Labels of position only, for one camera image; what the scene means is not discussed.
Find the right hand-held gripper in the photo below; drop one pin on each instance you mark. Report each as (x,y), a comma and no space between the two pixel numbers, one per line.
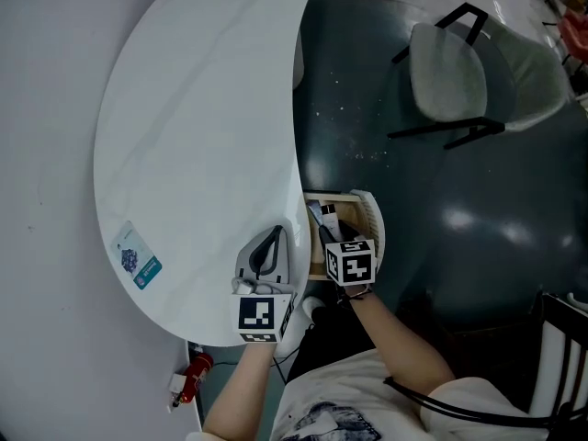
(353,264)

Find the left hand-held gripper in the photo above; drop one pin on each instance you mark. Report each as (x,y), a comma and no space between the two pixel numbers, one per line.
(257,317)

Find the white tube with black cap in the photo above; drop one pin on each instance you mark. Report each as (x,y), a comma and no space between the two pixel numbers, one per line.
(331,221)

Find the wooden drawer white ribbed front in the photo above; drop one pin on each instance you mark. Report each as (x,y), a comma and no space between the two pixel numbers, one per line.
(358,209)

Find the card with blue print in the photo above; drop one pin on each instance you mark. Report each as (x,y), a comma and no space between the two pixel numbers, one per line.
(135,255)

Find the person's left forearm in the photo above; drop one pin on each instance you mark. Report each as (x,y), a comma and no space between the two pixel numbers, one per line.
(243,384)

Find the person's right forearm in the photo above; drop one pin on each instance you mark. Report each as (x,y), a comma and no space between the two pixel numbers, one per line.
(404,347)

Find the white kidney-shaped table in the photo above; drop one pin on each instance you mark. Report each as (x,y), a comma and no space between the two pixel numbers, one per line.
(197,108)

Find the person's white shoe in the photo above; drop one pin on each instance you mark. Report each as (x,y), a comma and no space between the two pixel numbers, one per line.
(313,306)

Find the person's black trousers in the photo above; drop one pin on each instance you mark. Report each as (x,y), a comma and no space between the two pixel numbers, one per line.
(331,333)

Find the red fire extinguisher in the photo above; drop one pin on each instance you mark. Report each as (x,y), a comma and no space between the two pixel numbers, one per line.
(197,370)

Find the person's white printed shirt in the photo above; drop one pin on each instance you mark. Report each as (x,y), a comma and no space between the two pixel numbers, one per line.
(349,402)

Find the grey upholstered chair black legs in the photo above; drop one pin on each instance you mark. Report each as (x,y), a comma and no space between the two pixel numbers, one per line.
(445,76)

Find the pink armchair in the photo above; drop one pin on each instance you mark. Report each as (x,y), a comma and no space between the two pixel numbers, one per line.
(576,35)

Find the black metal frame rack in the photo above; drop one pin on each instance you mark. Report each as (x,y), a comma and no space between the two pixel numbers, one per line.
(549,310)

